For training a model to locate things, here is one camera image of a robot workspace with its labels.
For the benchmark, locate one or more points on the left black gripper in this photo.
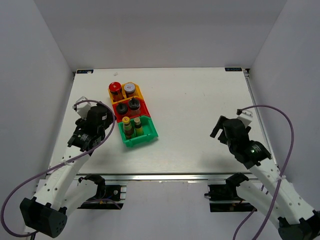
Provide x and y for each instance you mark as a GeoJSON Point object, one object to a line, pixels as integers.
{"type": "Point", "coordinates": [110, 117]}

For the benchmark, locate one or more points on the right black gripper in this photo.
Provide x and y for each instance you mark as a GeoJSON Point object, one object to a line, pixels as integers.
{"type": "Point", "coordinates": [218, 126]}

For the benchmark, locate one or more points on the black lid spice grinder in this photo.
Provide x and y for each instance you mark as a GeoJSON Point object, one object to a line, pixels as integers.
{"type": "Point", "coordinates": [122, 109]}

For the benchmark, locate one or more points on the green label sauce bottle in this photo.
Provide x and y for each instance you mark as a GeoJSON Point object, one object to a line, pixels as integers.
{"type": "Point", "coordinates": [128, 128]}

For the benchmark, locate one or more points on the red lid chili sauce jar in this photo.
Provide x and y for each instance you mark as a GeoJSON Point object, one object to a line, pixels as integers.
{"type": "Point", "coordinates": [115, 90]}

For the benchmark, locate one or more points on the black lid white spice jar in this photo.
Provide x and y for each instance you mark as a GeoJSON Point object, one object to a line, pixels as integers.
{"type": "Point", "coordinates": [134, 106]}

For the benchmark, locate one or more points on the yellow label small bottle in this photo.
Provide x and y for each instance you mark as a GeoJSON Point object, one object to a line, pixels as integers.
{"type": "Point", "coordinates": [138, 127]}

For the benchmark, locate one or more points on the white lid sauce jar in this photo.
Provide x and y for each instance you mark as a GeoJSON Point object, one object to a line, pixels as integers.
{"type": "Point", "coordinates": [130, 90]}

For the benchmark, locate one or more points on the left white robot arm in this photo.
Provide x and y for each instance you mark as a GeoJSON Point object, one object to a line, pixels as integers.
{"type": "Point", "coordinates": [49, 208]}

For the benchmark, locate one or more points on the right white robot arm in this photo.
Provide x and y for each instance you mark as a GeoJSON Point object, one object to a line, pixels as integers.
{"type": "Point", "coordinates": [291, 215]}

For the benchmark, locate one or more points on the red plastic bin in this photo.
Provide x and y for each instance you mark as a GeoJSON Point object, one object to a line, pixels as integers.
{"type": "Point", "coordinates": [143, 110]}

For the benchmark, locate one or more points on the yellow plastic bin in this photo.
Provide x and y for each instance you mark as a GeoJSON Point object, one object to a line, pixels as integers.
{"type": "Point", "coordinates": [138, 91]}

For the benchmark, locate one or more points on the left blue table sticker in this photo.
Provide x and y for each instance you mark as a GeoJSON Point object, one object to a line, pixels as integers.
{"type": "Point", "coordinates": [84, 71]}

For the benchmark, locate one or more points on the blue table sticker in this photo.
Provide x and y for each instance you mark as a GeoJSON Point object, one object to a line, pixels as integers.
{"type": "Point", "coordinates": [84, 71]}
{"type": "Point", "coordinates": [233, 69]}

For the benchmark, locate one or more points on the green plastic bin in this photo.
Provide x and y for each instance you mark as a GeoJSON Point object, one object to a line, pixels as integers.
{"type": "Point", "coordinates": [149, 132]}

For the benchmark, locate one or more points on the right blue table sticker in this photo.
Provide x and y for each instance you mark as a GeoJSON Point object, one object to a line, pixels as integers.
{"type": "Point", "coordinates": [233, 69]}

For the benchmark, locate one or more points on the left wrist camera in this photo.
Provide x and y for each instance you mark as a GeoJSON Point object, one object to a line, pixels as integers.
{"type": "Point", "coordinates": [82, 109]}

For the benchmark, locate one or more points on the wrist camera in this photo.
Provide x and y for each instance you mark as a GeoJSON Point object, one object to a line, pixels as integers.
{"type": "Point", "coordinates": [245, 116]}
{"type": "Point", "coordinates": [82, 109]}

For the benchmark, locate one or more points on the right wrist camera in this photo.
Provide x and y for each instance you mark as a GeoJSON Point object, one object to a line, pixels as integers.
{"type": "Point", "coordinates": [245, 116]}

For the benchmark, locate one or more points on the aluminium table frame rail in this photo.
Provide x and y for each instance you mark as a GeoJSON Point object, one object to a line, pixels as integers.
{"type": "Point", "coordinates": [166, 177]}

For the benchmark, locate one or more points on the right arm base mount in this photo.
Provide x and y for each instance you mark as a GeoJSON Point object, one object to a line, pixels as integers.
{"type": "Point", "coordinates": [223, 198]}

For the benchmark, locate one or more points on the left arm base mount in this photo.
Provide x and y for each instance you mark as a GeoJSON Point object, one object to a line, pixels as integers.
{"type": "Point", "coordinates": [109, 196]}

